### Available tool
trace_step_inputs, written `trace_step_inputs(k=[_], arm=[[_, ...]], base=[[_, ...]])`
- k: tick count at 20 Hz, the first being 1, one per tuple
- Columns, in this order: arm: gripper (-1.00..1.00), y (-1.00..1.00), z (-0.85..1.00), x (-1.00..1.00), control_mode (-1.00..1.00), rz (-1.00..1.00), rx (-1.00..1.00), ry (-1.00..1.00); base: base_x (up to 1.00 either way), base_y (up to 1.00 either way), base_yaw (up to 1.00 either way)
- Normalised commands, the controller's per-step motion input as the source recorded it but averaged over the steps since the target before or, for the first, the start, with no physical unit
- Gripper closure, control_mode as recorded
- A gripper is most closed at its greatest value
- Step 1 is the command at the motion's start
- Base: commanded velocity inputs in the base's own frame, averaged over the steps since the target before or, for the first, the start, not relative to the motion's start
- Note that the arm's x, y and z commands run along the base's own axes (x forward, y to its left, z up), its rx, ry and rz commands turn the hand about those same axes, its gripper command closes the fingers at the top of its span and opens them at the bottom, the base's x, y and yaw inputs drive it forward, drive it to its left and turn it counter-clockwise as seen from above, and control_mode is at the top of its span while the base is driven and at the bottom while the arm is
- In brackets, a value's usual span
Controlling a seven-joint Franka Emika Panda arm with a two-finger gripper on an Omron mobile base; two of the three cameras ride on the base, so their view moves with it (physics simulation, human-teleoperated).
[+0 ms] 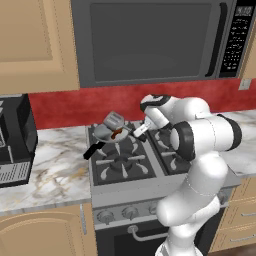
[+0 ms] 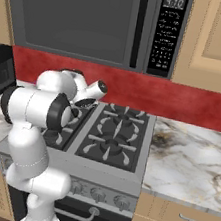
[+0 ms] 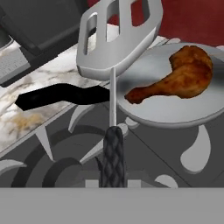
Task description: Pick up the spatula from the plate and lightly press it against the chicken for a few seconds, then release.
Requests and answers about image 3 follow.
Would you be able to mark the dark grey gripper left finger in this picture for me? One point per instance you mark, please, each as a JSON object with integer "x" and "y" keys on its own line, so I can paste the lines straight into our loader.
{"x": 91, "y": 183}

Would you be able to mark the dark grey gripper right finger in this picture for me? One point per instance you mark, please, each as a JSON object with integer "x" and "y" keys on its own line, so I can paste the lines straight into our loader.
{"x": 133, "y": 183}

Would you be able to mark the brown roasted chicken leg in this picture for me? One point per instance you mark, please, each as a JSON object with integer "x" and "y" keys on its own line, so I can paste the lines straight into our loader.
{"x": 186, "y": 78}

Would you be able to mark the grey hob with grates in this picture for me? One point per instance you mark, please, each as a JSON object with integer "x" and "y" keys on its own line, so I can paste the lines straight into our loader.
{"x": 157, "y": 151}

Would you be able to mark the dark grey appliance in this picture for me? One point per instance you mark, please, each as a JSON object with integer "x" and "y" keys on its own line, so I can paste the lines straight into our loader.
{"x": 40, "y": 26}

